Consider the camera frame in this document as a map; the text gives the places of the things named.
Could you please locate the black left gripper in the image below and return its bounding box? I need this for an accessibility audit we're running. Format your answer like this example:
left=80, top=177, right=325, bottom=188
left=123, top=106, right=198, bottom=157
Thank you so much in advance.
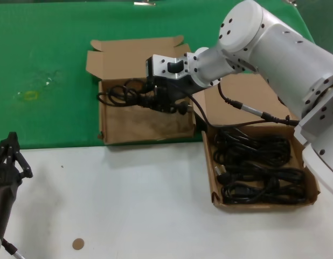
left=0, top=132, right=32, bottom=236

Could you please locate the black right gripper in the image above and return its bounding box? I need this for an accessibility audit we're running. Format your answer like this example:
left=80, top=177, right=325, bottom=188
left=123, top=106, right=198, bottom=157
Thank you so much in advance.
left=154, top=76, right=208, bottom=114

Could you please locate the cardboard box with oval hole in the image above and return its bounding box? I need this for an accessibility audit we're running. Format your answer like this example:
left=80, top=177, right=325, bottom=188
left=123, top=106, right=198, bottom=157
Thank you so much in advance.
left=85, top=35, right=197, bottom=147

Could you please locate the cardboard box with round hole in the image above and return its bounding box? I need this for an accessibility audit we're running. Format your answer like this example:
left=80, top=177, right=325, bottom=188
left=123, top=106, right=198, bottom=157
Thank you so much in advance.
left=191, top=72, right=321, bottom=209

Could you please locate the green table cloth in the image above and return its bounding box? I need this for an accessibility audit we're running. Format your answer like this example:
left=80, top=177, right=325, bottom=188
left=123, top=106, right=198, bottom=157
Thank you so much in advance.
left=0, top=0, right=333, bottom=151

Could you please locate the right arm's black cable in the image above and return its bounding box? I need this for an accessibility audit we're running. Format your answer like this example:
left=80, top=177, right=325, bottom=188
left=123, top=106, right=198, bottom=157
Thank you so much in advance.
left=182, top=80, right=301, bottom=128

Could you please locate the arm's black cable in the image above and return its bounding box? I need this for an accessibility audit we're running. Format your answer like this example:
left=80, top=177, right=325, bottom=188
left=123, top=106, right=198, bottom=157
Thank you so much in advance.
left=1, top=236, right=25, bottom=259
left=182, top=80, right=301, bottom=128

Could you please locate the left arm's black cable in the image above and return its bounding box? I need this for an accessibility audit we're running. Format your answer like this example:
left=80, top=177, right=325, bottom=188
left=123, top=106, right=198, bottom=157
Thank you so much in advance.
left=1, top=236, right=25, bottom=259

